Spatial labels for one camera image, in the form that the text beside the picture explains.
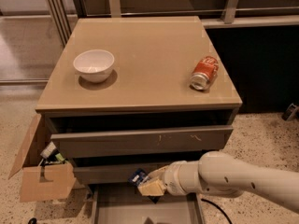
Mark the dark blue rxbar wrapper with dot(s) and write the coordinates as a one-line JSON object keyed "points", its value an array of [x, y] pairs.
{"points": [[138, 177]]}

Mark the white packet in box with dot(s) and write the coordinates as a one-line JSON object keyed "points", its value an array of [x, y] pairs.
{"points": [[48, 150]]}

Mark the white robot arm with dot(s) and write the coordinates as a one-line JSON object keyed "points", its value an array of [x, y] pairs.
{"points": [[219, 174]]}

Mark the white ceramic bowl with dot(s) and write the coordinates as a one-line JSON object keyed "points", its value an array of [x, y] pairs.
{"points": [[94, 65]]}

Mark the brown cardboard box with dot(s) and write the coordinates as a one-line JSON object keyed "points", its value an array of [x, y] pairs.
{"points": [[40, 183]]}

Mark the grey top drawer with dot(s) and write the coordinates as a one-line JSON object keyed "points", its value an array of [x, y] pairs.
{"points": [[121, 143]]}

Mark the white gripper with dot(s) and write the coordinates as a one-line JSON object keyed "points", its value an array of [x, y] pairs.
{"points": [[172, 178]]}

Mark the green packet in box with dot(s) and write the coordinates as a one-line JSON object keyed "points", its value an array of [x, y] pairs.
{"points": [[60, 158]]}

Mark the grey drawer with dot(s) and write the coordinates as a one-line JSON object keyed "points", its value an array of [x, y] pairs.
{"points": [[121, 203], [112, 173], [121, 143]]}

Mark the grey drawer cabinet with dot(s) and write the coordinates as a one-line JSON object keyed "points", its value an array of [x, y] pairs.
{"points": [[149, 87]]}

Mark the grey middle drawer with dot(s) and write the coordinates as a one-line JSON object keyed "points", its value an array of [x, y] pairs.
{"points": [[112, 173]]}

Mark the orange soda can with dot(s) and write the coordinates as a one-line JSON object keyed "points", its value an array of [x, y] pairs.
{"points": [[204, 73]]}

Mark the grey bottom drawer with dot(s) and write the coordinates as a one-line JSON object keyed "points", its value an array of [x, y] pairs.
{"points": [[121, 203]]}

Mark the metal railing frame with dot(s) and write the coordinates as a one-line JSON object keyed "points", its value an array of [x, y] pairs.
{"points": [[214, 13]]}

